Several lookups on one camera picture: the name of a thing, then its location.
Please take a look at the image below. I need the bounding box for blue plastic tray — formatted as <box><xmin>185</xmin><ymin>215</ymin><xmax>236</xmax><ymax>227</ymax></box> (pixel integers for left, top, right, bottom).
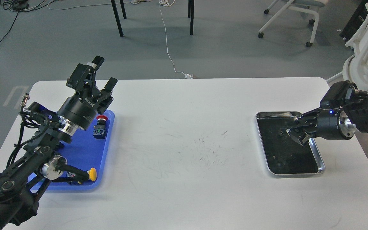
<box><xmin>46</xmin><ymin>110</ymin><xmax>115</xmax><ymax>193</ymax></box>

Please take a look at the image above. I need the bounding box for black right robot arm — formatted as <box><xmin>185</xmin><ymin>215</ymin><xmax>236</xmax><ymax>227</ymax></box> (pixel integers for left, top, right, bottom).
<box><xmin>281</xmin><ymin>80</ymin><xmax>368</xmax><ymax>146</ymax></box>

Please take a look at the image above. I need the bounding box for white office chair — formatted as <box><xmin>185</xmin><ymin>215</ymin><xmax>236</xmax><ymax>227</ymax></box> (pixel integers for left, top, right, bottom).
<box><xmin>257</xmin><ymin>0</ymin><xmax>326</xmax><ymax>48</ymax></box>

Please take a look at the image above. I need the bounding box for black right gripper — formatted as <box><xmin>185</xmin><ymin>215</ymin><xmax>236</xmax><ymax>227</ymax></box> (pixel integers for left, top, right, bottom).
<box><xmin>280</xmin><ymin>109</ymin><xmax>344</xmax><ymax>146</ymax></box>

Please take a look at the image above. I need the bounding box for black table leg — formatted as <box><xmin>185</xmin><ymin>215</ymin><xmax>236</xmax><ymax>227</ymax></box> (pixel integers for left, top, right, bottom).
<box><xmin>188</xmin><ymin>0</ymin><xmax>195</xmax><ymax>35</ymax></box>
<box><xmin>111</xmin><ymin>0</ymin><xmax>127</xmax><ymax>37</ymax></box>

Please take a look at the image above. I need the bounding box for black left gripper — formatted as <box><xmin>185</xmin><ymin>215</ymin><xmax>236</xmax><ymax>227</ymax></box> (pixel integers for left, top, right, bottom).
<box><xmin>57</xmin><ymin>56</ymin><xmax>118</xmax><ymax>130</ymax></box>

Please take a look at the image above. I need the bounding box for black table leg right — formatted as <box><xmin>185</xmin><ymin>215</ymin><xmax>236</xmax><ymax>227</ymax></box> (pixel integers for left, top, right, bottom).
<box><xmin>188</xmin><ymin>0</ymin><xmax>195</xmax><ymax>35</ymax></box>

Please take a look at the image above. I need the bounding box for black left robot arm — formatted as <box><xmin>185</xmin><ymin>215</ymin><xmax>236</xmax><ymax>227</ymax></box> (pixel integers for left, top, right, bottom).
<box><xmin>0</xmin><ymin>56</ymin><xmax>118</xmax><ymax>230</ymax></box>

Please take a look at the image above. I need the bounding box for yellow push button switch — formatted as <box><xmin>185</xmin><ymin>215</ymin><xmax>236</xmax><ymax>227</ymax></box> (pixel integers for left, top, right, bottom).
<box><xmin>66</xmin><ymin>167</ymin><xmax>97</xmax><ymax>186</ymax></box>

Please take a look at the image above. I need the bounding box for white cable on floor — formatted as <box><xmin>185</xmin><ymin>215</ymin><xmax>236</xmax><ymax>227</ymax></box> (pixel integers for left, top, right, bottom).
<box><xmin>132</xmin><ymin>0</ymin><xmax>193</xmax><ymax>79</ymax></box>

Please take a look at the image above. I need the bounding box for silver metal tray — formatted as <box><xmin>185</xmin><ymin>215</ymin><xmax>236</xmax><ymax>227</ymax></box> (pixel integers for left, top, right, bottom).
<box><xmin>256</xmin><ymin>111</ymin><xmax>325</xmax><ymax>177</ymax></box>

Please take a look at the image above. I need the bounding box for black table leg left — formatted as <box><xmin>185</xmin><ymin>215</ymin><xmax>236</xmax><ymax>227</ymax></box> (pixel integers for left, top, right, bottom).
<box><xmin>111</xmin><ymin>0</ymin><xmax>127</xmax><ymax>37</ymax></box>

